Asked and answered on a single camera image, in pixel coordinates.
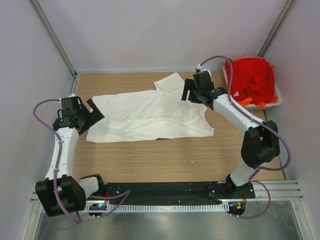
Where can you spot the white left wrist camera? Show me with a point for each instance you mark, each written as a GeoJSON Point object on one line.
{"type": "Point", "coordinates": [70, 96]}

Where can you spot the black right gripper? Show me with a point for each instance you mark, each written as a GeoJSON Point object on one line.
{"type": "Point", "coordinates": [189, 85]}

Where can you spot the slotted cable duct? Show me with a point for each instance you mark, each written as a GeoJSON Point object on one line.
{"type": "Point", "coordinates": [123, 209]}

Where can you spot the aluminium frame rail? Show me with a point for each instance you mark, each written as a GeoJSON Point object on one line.
{"type": "Point", "coordinates": [277, 190]}

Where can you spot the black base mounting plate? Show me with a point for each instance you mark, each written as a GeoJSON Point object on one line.
{"type": "Point", "coordinates": [174, 193]}

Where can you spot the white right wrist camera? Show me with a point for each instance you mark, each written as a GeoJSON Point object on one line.
{"type": "Point", "coordinates": [200, 68]}

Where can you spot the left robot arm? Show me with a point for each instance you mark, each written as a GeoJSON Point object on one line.
{"type": "Point", "coordinates": [60, 193]}

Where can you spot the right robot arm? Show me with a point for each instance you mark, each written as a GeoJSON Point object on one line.
{"type": "Point", "coordinates": [259, 145]}

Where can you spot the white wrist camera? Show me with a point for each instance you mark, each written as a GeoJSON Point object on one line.
{"type": "Point", "coordinates": [70, 96]}
{"type": "Point", "coordinates": [200, 68]}

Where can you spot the white t-shirt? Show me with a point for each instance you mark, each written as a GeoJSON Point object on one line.
{"type": "Point", "coordinates": [149, 115]}

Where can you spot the red t-shirt in basket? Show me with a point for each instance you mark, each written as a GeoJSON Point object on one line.
{"type": "Point", "coordinates": [252, 77]}

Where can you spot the grey perforated plastic basket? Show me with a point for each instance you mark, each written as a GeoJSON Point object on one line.
{"type": "Point", "coordinates": [262, 106]}

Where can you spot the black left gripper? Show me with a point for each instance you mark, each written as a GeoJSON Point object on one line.
{"type": "Point", "coordinates": [94, 117]}

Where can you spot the orange garment in basket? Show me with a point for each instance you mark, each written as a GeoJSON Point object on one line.
{"type": "Point", "coordinates": [248, 102]}

